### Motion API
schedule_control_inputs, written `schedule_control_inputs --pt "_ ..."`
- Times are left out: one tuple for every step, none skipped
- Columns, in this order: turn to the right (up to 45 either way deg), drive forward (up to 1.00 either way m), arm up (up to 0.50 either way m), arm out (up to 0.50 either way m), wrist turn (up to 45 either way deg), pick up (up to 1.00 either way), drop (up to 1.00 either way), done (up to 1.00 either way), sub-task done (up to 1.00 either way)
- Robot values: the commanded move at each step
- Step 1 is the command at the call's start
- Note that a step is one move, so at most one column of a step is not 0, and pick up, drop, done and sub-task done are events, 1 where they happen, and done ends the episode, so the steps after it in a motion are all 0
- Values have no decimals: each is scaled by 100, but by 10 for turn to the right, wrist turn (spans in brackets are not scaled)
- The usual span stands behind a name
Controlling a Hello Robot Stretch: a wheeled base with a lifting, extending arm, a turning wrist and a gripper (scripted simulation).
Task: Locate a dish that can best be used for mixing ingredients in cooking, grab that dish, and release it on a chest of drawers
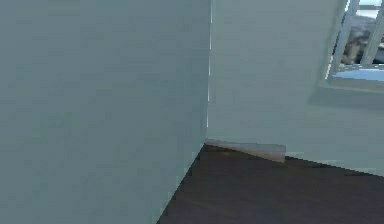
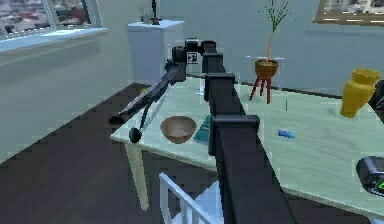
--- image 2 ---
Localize brown wooden bowl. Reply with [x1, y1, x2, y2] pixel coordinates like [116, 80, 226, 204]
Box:
[159, 115, 198, 145]

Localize pale green table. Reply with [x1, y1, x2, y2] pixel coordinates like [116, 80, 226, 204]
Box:
[109, 73, 384, 221]

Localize white pedestal cabinet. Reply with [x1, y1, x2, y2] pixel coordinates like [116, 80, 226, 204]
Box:
[126, 19, 185, 86]

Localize teal book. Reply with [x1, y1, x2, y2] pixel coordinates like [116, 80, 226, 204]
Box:
[193, 114, 212, 145]

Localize gold framed picture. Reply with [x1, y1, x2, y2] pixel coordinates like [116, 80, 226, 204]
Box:
[312, 0, 384, 28]

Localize white chair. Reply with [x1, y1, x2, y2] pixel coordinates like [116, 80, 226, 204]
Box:
[158, 171, 225, 224]

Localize yellow vase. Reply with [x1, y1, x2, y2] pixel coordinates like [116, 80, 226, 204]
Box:
[339, 67, 382, 119]

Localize potted plant on red stand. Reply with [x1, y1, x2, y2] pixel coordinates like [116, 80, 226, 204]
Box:
[248, 0, 292, 105]

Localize black object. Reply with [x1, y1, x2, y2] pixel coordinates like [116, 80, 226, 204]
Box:
[367, 79, 384, 114]

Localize dark statuette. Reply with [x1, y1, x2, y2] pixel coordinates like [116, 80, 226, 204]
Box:
[148, 0, 162, 26]

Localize small blue object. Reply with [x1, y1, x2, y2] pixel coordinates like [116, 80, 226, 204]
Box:
[277, 129, 297, 140]

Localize black device with green light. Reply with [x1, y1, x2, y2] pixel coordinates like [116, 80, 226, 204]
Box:
[355, 155, 384, 198]

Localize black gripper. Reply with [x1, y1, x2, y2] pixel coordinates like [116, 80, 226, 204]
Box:
[108, 45, 188, 144]

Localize window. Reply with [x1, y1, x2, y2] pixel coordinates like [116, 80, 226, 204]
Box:
[0, 0, 109, 54]

